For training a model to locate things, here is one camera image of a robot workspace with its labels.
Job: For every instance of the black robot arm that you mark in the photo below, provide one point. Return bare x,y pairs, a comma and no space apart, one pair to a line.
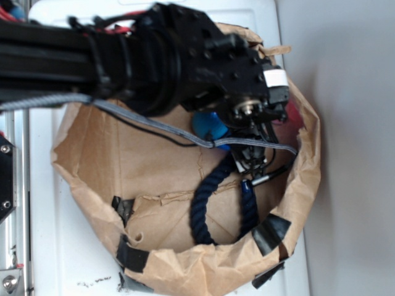
169,67

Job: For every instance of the brown paper bag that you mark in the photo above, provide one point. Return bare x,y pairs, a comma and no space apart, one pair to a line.
136,190

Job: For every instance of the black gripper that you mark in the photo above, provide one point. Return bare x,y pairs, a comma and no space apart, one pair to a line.
220,74

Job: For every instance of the blue dimpled ball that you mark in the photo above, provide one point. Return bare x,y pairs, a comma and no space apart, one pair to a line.
208,126

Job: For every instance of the aluminum rail frame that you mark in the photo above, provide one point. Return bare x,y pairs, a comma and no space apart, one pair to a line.
15,230

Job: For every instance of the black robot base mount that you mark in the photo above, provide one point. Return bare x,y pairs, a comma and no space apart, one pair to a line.
7,178

